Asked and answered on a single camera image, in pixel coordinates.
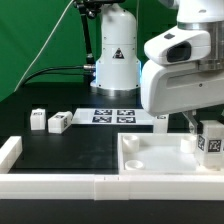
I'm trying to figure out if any white cable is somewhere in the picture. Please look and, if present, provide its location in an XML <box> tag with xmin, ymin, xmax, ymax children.
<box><xmin>14</xmin><ymin>0</ymin><xmax>75</xmax><ymax>92</ymax></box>

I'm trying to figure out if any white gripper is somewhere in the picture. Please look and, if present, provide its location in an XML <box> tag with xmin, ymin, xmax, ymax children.
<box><xmin>141</xmin><ymin>60</ymin><xmax>224</xmax><ymax>134</ymax></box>

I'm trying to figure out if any white marker base plate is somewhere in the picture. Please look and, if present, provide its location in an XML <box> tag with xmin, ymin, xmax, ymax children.
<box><xmin>72</xmin><ymin>108</ymin><xmax>153</xmax><ymax>125</ymax></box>

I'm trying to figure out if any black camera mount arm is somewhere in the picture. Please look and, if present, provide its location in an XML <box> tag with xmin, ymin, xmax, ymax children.
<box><xmin>73</xmin><ymin>0</ymin><xmax>125</xmax><ymax>64</ymax></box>

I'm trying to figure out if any black cable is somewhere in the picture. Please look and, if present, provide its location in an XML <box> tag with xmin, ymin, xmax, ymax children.
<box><xmin>23</xmin><ymin>65</ymin><xmax>98</xmax><ymax>85</ymax></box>

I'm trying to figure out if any white square tabletop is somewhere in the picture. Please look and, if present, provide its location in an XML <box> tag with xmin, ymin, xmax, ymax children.
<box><xmin>117</xmin><ymin>133</ymin><xmax>224</xmax><ymax>175</ymax></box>

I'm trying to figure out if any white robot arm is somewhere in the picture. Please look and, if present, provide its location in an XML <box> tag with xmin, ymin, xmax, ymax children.
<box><xmin>91</xmin><ymin>0</ymin><xmax>224</xmax><ymax>131</ymax></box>

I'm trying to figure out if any white U-shaped fence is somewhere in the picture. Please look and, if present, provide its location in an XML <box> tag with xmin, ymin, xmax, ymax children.
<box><xmin>0</xmin><ymin>136</ymin><xmax>224</xmax><ymax>200</ymax></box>

